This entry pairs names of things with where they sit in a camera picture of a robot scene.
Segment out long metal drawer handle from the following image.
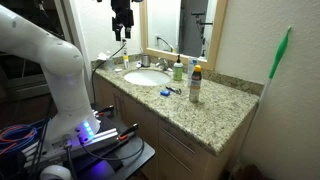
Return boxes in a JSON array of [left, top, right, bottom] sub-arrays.
[[160, 126, 197, 155], [159, 145, 193, 174]]

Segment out spray can with yellow cap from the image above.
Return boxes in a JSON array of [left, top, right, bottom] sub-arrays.
[[188, 64, 203, 104]]

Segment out black robot platform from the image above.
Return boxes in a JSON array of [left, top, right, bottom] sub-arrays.
[[64, 102, 156, 180]]

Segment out black base cable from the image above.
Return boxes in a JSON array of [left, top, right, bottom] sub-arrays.
[[77, 134, 146, 163]]

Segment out tall white tube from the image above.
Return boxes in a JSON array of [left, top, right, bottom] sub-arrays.
[[186, 56, 199, 88]]

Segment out wooden vanity cabinet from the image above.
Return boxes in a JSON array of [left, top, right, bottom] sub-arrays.
[[93, 73, 260, 180]]

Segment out metal cabinet door handle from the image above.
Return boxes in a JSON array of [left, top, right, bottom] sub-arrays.
[[113, 93, 121, 117]]

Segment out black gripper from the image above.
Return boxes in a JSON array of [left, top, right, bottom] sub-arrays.
[[110, 0, 135, 42]]

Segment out white paper packet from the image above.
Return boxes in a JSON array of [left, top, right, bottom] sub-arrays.
[[96, 51, 109, 62]]

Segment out white oval sink basin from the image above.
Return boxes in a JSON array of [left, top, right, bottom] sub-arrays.
[[123, 68, 172, 87]]

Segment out white round device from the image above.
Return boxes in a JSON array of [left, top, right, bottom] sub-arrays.
[[39, 164, 73, 180]]

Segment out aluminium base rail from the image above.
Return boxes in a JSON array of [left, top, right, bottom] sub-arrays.
[[22, 127, 120, 168]]

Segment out dark blue razor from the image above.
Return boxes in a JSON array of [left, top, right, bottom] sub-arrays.
[[165, 85, 183, 96]]

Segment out stainless steel cup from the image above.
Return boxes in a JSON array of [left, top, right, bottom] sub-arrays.
[[141, 53, 152, 68]]

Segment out black clamp orange tips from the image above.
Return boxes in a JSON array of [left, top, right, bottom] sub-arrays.
[[95, 104, 115, 118], [117, 122, 140, 142]]

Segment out green broom handle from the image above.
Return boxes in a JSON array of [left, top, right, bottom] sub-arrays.
[[229, 25, 294, 174]]

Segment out black power cable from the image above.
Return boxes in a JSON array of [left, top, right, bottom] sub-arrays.
[[90, 41, 128, 105]]

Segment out green soap pump bottle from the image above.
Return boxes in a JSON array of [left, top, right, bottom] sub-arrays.
[[172, 54, 185, 82]]

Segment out wooden framed mirror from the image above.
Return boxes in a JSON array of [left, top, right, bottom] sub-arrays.
[[138, 0, 230, 72]]

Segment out chrome faucet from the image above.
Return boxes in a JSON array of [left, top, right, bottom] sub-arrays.
[[155, 57, 174, 73]]

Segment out blue and red cable coil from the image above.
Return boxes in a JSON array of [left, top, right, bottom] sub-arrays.
[[0, 123, 40, 153]]

